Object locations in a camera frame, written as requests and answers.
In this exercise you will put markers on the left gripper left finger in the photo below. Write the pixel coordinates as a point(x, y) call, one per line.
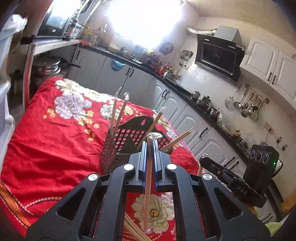
point(95, 208)

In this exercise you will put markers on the black perforated utensil basket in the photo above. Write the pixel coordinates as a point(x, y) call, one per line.
point(118, 147)

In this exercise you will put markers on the red floral tablecloth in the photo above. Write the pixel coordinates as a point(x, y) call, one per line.
point(58, 141)

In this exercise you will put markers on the black range hood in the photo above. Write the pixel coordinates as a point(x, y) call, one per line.
point(220, 56)

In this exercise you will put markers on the chopstick pair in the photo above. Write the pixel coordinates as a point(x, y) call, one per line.
point(151, 137)

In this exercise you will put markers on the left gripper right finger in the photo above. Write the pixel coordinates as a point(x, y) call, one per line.
point(210, 206)

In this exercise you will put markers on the microwave oven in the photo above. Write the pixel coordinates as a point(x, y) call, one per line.
point(57, 18)

